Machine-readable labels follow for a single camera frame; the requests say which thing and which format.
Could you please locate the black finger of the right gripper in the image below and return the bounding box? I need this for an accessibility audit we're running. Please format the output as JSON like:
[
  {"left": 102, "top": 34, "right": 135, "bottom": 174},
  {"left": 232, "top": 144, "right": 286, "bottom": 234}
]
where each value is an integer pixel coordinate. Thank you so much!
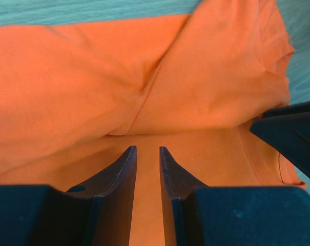
[{"left": 250, "top": 101, "right": 310, "bottom": 179}]

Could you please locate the orange t shirt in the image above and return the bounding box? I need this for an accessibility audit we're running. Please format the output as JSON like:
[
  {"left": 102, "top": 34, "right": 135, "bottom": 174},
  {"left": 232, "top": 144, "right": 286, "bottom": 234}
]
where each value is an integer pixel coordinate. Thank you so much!
[{"left": 0, "top": 1, "right": 305, "bottom": 245}]

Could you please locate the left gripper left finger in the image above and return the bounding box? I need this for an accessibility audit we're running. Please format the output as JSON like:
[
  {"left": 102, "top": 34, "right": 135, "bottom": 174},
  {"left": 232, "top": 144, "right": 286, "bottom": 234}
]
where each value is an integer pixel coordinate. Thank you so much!
[{"left": 27, "top": 146, "right": 137, "bottom": 245}]

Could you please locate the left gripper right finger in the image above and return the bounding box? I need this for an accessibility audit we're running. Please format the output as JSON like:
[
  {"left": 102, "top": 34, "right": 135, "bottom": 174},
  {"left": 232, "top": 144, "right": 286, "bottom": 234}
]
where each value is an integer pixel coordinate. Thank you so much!
[{"left": 159, "top": 147, "right": 221, "bottom": 245}]

